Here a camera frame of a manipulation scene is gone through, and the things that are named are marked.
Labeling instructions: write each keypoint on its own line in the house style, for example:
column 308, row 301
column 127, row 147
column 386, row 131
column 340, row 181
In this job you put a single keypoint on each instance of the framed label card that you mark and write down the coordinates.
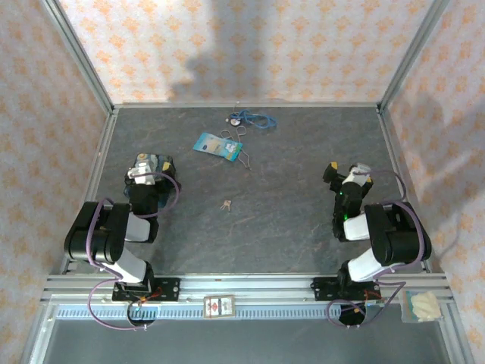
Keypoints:
column 219, row 306

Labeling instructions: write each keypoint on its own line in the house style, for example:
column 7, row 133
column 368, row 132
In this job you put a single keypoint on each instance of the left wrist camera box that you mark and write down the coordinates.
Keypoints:
column 141, row 173

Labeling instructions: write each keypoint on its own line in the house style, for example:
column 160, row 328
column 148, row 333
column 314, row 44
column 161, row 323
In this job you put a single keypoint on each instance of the blue stethoscope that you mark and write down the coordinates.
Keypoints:
column 257, row 119

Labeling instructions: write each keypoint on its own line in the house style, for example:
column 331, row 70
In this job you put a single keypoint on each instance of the aluminium rear rail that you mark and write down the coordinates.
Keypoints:
column 246, row 105

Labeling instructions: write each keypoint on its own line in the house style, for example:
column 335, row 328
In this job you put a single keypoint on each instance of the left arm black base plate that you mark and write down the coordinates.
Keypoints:
column 166, row 289

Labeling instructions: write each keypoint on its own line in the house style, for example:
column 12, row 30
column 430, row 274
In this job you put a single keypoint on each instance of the aluminium side rail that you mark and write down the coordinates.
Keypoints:
column 394, row 151
column 100, row 159

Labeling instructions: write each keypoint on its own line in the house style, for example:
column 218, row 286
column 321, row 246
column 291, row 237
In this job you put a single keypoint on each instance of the starry night painted tin box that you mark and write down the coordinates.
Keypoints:
column 151, row 157

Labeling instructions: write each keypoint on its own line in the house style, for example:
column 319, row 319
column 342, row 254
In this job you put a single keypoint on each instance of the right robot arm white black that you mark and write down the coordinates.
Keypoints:
column 398, row 235

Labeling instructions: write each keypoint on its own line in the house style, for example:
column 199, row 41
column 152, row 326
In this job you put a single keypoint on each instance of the clear bag with white contents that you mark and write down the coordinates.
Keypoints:
column 422, row 306

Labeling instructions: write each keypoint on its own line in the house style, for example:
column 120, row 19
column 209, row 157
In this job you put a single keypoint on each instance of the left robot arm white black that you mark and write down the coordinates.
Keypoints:
column 102, row 231

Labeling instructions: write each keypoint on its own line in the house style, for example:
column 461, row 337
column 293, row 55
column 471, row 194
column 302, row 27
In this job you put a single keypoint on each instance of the thin metal forceps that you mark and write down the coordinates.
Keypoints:
column 241, row 130

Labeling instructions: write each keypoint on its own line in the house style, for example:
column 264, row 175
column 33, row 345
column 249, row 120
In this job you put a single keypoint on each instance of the small silver keys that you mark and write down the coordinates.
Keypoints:
column 226, row 205

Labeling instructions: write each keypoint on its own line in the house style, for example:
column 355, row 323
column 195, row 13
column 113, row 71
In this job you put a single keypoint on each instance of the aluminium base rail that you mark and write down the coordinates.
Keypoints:
column 246, row 286

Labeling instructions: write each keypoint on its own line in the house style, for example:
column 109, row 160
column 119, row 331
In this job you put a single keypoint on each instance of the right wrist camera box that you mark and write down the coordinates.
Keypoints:
column 362, row 170

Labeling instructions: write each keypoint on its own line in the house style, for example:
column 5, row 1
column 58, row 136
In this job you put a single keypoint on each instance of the aluminium frame post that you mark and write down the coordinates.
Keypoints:
column 413, row 53
column 77, row 55

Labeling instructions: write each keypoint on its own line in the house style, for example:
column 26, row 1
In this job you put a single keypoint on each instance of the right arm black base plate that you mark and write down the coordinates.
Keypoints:
column 326, row 288

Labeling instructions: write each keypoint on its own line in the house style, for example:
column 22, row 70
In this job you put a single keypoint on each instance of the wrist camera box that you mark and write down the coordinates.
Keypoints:
column 141, row 173
column 362, row 170

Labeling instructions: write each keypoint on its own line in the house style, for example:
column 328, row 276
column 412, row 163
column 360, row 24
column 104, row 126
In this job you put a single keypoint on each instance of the blue snack packet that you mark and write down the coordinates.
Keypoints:
column 218, row 146

